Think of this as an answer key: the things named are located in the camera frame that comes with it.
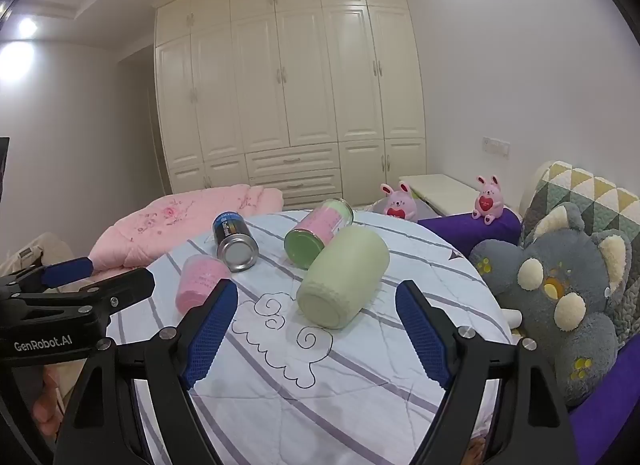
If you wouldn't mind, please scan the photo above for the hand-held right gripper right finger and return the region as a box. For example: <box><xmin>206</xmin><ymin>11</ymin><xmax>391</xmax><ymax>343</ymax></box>
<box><xmin>394</xmin><ymin>279</ymin><xmax>588</xmax><ymax>465</ymax></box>

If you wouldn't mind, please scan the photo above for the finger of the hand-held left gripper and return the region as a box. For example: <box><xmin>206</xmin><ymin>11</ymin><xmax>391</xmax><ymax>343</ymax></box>
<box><xmin>0</xmin><ymin>256</ymin><xmax>95</xmax><ymax>297</ymax></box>
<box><xmin>12</xmin><ymin>266</ymin><xmax>156</xmax><ymax>332</ymax></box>

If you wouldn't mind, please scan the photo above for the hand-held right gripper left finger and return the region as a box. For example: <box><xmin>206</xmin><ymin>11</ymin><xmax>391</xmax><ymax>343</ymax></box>
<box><xmin>52</xmin><ymin>277</ymin><xmax>240</xmax><ymax>465</ymax></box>

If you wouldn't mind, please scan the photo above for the light green knit-sleeved cup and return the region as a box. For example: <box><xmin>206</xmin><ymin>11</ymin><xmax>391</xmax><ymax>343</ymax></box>
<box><xmin>296</xmin><ymin>224</ymin><xmax>391</xmax><ymax>330</ymax></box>

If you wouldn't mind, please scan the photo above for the small pink cup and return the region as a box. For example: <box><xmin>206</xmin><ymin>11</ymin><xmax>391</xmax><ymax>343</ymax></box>
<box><xmin>175</xmin><ymin>253</ymin><xmax>232</xmax><ymax>313</ymax></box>

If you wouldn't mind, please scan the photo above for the pink cup with green base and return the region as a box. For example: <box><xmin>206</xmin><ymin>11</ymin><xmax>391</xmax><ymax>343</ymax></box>
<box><xmin>283</xmin><ymin>198</ymin><xmax>355</xmax><ymax>271</ymax></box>

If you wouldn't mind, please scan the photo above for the person's left hand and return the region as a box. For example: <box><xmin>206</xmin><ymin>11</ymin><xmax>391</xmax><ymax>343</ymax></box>
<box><xmin>31</xmin><ymin>359</ymin><xmax>88</xmax><ymax>441</ymax></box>

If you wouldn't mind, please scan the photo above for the beige cloth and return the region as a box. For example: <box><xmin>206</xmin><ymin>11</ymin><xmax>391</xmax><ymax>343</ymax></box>
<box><xmin>0</xmin><ymin>232</ymin><xmax>74</xmax><ymax>279</ymax></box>

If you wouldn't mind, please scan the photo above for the pink floral quilt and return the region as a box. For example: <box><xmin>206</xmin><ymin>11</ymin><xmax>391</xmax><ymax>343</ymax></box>
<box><xmin>90</xmin><ymin>184</ymin><xmax>285</xmax><ymax>280</ymax></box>

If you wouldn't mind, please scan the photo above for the dark blue metal can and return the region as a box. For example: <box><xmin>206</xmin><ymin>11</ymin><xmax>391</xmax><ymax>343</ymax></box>
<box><xmin>212</xmin><ymin>210</ymin><xmax>259</xmax><ymax>273</ymax></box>

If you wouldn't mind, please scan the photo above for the purple bed sheet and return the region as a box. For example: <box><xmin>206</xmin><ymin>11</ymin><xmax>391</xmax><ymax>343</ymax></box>
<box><xmin>417</xmin><ymin>208</ymin><xmax>640</xmax><ymax>446</ymax></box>

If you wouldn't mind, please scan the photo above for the pink bunny plush toy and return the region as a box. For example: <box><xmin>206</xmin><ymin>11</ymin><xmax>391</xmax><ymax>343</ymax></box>
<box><xmin>471</xmin><ymin>174</ymin><xmax>505</xmax><ymax>225</ymax></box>
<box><xmin>380</xmin><ymin>181</ymin><xmax>420</xmax><ymax>223</ymax></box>

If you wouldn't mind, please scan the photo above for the white nightstand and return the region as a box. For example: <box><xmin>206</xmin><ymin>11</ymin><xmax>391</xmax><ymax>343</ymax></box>
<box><xmin>398</xmin><ymin>174</ymin><xmax>479</xmax><ymax>218</ymax></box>

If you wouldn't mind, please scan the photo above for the grey plush toy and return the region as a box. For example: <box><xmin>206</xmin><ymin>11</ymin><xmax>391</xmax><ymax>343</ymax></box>
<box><xmin>467</xmin><ymin>202</ymin><xmax>635</xmax><ymax>408</ymax></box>

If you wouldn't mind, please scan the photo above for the triangle-patterned quilted cushion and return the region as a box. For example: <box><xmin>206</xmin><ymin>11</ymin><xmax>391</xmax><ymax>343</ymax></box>
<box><xmin>520</xmin><ymin>160</ymin><xmax>640</xmax><ymax>352</ymax></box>

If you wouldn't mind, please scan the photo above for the cream white wardrobe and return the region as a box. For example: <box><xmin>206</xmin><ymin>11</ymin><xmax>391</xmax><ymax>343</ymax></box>
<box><xmin>152</xmin><ymin>0</ymin><xmax>429</xmax><ymax>211</ymax></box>

